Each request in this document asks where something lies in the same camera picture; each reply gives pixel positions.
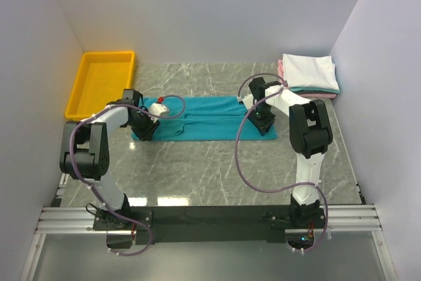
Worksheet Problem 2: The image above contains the yellow plastic bin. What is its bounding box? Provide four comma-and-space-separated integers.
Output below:
64, 51, 136, 121

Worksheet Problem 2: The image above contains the white folded t shirt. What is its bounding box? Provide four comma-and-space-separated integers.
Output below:
282, 54, 340, 93

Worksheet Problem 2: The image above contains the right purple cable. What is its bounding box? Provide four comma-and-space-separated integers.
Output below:
234, 74, 329, 253

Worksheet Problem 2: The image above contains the black base bar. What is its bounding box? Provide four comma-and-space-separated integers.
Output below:
93, 205, 326, 245

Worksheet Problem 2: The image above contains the pink folded t shirt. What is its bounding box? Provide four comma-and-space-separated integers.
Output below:
278, 59, 337, 99

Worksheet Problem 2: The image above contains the teal folded t shirt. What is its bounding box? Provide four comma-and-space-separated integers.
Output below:
290, 87, 341, 94

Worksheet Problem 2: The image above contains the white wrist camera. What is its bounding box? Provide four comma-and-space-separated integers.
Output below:
236, 94, 255, 111
149, 97, 170, 120

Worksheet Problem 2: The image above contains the teal polo t shirt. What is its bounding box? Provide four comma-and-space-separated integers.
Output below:
131, 95, 278, 142

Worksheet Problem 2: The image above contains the aluminium frame rail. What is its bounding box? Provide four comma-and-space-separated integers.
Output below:
19, 122, 395, 281

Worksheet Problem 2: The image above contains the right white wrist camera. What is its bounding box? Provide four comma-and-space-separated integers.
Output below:
236, 94, 255, 111

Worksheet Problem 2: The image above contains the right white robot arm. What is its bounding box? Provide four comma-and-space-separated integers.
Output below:
243, 77, 333, 226

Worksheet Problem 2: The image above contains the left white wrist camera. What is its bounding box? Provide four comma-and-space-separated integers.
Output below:
149, 97, 170, 120

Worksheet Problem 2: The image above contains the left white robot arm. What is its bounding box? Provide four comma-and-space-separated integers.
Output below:
59, 89, 169, 230

